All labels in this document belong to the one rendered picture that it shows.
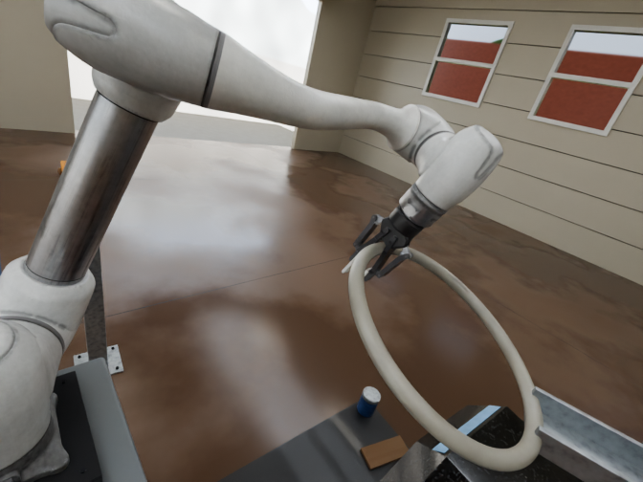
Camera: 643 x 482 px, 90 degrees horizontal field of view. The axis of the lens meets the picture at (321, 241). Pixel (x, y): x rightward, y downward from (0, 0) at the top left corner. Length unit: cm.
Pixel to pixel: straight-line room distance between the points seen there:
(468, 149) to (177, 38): 48
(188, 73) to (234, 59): 6
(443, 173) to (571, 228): 633
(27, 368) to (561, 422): 99
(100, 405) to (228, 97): 76
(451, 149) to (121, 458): 90
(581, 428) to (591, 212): 610
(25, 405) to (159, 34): 60
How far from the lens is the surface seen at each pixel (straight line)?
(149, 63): 47
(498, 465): 65
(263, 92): 49
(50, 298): 81
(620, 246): 691
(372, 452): 193
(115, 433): 93
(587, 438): 92
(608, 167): 685
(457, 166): 66
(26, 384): 73
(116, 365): 214
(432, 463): 105
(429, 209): 69
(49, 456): 87
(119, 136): 66
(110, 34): 48
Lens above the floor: 157
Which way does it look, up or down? 25 degrees down
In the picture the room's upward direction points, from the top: 15 degrees clockwise
